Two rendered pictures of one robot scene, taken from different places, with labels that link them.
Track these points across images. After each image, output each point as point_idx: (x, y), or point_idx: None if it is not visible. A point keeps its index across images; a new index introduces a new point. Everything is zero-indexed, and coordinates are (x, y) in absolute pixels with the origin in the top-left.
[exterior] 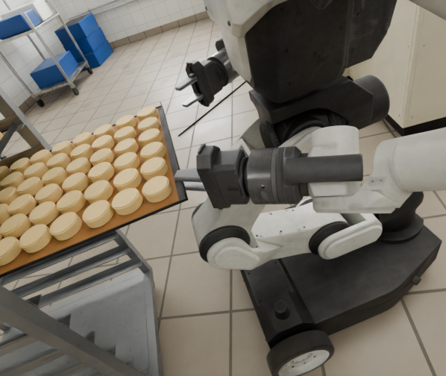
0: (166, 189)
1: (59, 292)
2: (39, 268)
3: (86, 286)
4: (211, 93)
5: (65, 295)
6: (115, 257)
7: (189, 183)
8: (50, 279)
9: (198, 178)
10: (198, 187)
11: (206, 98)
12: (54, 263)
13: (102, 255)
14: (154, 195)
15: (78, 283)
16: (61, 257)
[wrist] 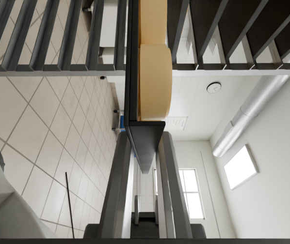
0: (161, 92)
1: (10, 1)
2: (48, 5)
3: None
4: (135, 235)
5: (3, 1)
6: (7, 52)
7: (131, 162)
8: (29, 5)
9: (185, 213)
10: (127, 189)
11: (133, 227)
12: (43, 14)
13: (19, 47)
14: (166, 53)
15: (5, 16)
16: (44, 22)
